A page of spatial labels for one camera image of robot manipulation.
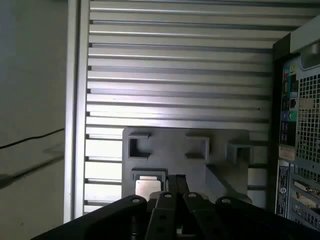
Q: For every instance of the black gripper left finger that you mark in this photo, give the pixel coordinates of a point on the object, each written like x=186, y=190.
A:
x=100, y=220

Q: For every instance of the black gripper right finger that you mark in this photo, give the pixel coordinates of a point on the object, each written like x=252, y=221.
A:
x=250, y=220

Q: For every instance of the silver square CPU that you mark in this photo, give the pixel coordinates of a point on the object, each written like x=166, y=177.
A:
x=147, y=186

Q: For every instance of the grey plastic parts rack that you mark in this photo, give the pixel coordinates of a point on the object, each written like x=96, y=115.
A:
x=170, y=150

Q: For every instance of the dark grey PC case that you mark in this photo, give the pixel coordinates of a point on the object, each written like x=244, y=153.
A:
x=307, y=112

